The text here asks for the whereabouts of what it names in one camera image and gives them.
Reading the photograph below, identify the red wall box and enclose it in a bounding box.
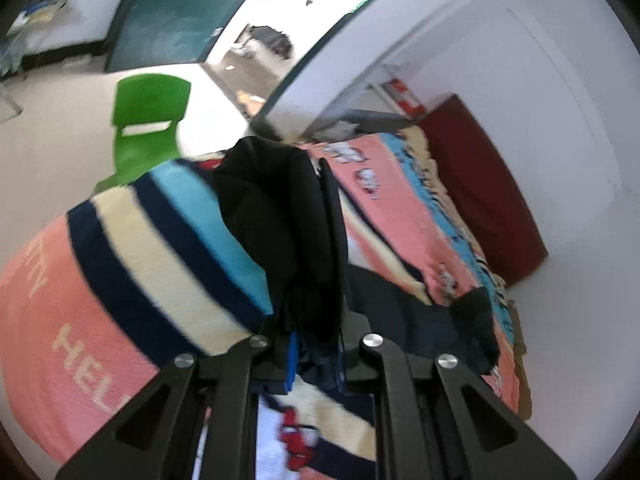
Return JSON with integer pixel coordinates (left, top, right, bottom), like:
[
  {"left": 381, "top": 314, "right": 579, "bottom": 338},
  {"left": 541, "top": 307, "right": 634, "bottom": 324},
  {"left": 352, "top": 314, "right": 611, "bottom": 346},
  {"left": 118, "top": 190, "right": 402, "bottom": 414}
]
[{"left": 387, "top": 78, "right": 424, "bottom": 114}]

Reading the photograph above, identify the green plastic chair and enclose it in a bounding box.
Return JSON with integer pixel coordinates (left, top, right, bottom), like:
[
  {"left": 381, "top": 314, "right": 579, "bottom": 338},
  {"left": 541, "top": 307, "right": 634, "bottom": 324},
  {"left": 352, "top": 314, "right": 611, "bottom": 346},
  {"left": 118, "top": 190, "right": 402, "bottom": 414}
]
[{"left": 95, "top": 74, "right": 192, "bottom": 194}]

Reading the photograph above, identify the dark red headboard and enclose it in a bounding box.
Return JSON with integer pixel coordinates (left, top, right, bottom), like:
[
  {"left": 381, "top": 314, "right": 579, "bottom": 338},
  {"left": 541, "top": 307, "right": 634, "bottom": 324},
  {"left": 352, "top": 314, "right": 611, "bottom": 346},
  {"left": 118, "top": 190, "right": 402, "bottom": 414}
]
[{"left": 417, "top": 93, "right": 549, "bottom": 289}]

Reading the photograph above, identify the cluttered table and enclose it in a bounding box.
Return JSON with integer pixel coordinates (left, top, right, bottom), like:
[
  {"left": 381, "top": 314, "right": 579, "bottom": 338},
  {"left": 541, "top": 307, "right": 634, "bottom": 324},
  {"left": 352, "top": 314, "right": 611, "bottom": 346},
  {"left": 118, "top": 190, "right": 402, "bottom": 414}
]
[{"left": 0, "top": 0, "right": 72, "bottom": 78}]

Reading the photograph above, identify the pink striped printed blanket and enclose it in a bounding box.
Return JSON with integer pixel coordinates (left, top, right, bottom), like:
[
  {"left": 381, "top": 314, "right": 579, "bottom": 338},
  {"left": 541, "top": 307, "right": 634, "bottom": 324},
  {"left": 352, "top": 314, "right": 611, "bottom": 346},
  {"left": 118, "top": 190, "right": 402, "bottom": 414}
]
[{"left": 0, "top": 129, "right": 533, "bottom": 480}]

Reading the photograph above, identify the green door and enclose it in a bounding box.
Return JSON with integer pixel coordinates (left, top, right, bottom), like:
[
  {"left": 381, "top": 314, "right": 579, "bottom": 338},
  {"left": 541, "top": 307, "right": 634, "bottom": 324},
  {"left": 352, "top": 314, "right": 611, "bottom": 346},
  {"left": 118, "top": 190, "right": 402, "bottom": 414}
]
[{"left": 103, "top": 0, "right": 279, "bottom": 74}]

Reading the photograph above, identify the dark pile of clothes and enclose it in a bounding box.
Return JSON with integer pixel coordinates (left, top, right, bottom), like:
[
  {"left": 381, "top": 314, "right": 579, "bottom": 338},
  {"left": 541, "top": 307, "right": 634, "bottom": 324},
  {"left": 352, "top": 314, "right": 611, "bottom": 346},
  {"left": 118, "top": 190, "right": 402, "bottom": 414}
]
[{"left": 247, "top": 24, "right": 294, "bottom": 59}]

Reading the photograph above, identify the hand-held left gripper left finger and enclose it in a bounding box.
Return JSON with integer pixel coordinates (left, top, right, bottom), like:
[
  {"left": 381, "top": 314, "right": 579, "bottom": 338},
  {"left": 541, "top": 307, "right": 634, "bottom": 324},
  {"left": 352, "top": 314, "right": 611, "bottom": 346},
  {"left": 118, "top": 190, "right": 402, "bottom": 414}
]
[{"left": 55, "top": 332, "right": 302, "bottom": 480}]

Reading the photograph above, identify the black jacket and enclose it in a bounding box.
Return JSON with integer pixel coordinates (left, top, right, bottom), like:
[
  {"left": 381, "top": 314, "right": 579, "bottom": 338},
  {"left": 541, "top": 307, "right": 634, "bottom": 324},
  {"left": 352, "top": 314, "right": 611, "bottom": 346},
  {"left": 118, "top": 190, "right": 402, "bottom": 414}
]
[{"left": 212, "top": 136, "right": 502, "bottom": 392}]

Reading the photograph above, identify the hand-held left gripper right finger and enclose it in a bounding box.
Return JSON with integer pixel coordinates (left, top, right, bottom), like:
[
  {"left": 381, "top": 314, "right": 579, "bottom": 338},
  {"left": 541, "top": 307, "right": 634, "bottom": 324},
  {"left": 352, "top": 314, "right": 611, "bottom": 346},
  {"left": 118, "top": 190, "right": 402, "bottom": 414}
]
[{"left": 339, "top": 311, "right": 577, "bottom": 480}]

